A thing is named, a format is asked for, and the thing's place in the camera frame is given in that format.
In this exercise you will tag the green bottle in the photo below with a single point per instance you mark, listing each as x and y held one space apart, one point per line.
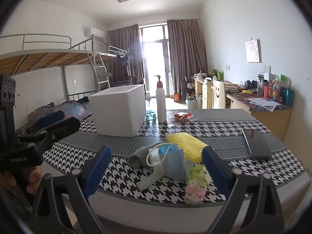
219 75

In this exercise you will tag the brown curtain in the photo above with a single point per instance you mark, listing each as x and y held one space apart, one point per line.
185 53
121 53

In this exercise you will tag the orange box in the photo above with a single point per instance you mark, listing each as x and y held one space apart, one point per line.
176 97

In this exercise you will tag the printed papers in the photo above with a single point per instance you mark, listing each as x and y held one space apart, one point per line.
265 103

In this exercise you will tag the white carton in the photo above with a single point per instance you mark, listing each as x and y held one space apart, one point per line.
200 101

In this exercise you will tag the glass balcony door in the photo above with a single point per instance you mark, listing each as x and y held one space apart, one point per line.
156 58

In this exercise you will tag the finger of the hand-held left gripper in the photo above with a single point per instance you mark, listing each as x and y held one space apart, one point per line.
52 118
65 126

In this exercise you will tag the houndstooth tablecloth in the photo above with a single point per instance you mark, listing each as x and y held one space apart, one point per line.
219 131

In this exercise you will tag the person's left hand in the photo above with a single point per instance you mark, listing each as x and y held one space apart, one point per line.
34 178

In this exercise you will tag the yellow ribbed sponge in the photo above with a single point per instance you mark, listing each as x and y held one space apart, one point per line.
185 143

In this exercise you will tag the blue face mask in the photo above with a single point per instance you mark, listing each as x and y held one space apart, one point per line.
174 163

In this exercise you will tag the green plastic bag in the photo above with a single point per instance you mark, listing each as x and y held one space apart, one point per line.
195 187

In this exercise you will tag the hanging dark clothes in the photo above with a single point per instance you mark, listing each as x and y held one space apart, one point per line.
123 61

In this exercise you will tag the white air conditioner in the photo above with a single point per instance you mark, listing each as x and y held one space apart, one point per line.
95 33

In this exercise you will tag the grey cloth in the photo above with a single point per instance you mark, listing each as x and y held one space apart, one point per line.
153 157
139 158

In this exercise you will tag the metal bunk bed ladder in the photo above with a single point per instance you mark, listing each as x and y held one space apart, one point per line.
102 73

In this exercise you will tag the row of toiletry bottles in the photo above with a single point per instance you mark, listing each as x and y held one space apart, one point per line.
282 95

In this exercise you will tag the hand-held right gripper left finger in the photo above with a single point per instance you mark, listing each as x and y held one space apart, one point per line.
97 170

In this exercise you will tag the blue patterned quilt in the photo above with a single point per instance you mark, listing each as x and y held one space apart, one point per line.
73 108

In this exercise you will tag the white bucket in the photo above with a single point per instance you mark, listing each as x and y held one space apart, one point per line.
192 102

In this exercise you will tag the wooden desk with drawers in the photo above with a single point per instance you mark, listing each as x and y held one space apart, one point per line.
206 95

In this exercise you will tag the white pump bottle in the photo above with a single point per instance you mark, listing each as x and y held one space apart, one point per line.
160 102

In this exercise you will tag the grey garment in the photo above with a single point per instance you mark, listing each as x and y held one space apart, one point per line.
48 106

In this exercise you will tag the black phone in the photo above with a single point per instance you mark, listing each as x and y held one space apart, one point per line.
257 143

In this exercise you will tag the pink wall picture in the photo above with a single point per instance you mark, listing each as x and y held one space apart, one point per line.
253 51

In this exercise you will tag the black bag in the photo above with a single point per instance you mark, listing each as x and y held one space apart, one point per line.
251 85

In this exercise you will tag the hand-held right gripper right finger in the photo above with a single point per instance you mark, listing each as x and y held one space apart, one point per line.
214 169

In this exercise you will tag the red snack packet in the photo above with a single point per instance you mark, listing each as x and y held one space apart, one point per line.
181 116

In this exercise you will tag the wooden desk with patterned cover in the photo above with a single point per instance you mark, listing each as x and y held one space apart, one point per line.
268 119

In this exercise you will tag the white foam box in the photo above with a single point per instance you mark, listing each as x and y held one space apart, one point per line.
114 112

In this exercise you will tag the metal bunk bed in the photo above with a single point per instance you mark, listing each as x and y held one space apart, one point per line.
48 58
114 53

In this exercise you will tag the yellow desk item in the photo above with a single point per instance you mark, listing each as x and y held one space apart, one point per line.
246 92

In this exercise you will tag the wooden chair with smiley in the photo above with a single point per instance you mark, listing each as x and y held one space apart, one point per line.
218 93

